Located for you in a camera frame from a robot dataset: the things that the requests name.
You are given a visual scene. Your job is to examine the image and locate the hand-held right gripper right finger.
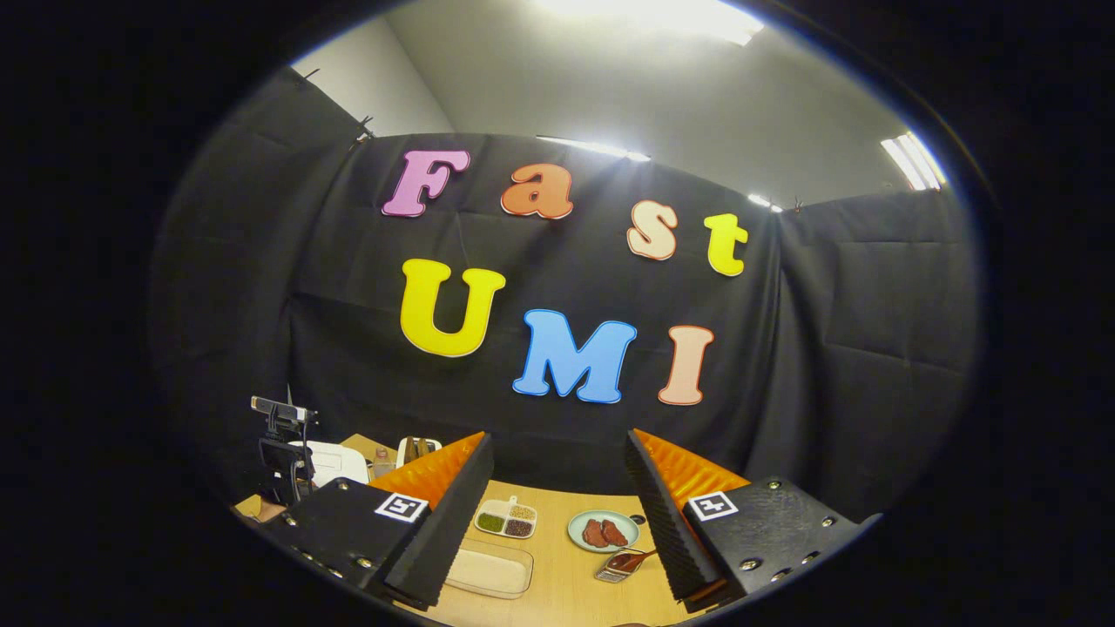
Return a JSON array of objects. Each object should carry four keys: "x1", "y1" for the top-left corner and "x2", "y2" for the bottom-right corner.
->
[{"x1": 625, "y1": 428, "x2": 881, "y2": 613}]

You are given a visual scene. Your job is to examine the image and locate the clear rectangular tray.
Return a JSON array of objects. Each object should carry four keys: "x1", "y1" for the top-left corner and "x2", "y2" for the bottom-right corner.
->
[{"x1": 444, "y1": 538, "x2": 535, "y2": 600}]

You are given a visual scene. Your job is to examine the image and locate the white toaster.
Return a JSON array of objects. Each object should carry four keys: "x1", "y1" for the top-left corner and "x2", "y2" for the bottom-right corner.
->
[{"x1": 396, "y1": 436, "x2": 443, "y2": 471}]

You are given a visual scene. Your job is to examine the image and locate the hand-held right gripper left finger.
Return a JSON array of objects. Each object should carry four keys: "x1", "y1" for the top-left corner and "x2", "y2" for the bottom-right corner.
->
[{"x1": 261, "y1": 432, "x2": 495, "y2": 610}]

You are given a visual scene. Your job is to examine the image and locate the pale green plate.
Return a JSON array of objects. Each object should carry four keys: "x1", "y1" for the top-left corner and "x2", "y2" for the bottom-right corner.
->
[{"x1": 567, "y1": 509, "x2": 641, "y2": 554}]

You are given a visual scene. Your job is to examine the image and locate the white rice cooker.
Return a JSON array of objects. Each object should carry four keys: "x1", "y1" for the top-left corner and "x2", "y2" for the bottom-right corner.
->
[{"x1": 292, "y1": 441, "x2": 371, "y2": 489}]

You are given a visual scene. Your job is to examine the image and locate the large ceiling light panel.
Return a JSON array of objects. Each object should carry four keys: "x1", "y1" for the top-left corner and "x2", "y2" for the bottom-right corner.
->
[{"x1": 531, "y1": 0, "x2": 766, "y2": 46}]

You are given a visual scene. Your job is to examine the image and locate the white divided grain tray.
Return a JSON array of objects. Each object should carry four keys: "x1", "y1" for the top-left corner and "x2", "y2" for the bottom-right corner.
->
[{"x1": 473, "y1": 496, "x2": 538, "y2": 540}]

